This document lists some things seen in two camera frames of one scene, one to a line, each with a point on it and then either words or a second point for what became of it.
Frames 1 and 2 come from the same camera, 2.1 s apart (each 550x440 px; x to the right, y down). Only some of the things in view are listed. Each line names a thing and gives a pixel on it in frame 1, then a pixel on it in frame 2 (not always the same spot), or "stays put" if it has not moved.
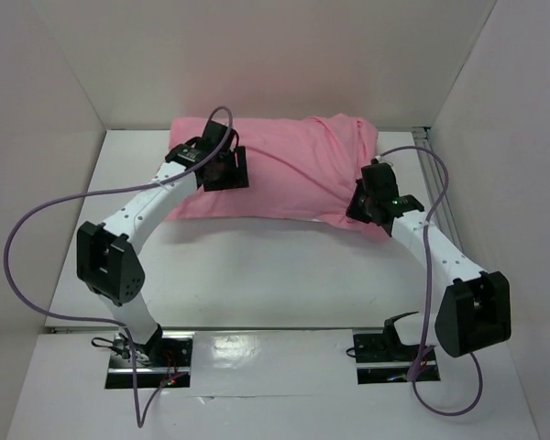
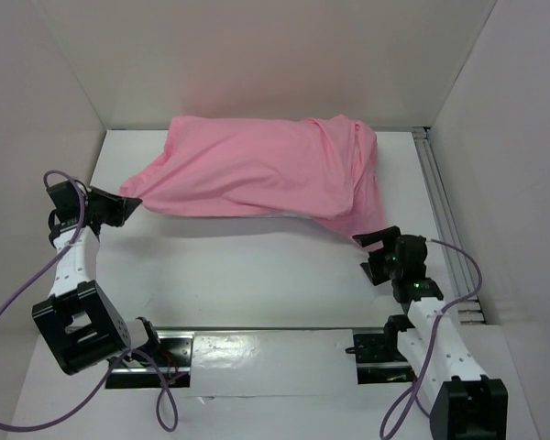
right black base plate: x=380 y=356 stays put
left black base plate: x=164 y=357 stays put
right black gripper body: x=360 y=207 to x=379 y=258
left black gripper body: x=227 y=176 to x=106 y=209
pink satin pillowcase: x=301 y=167 stays put
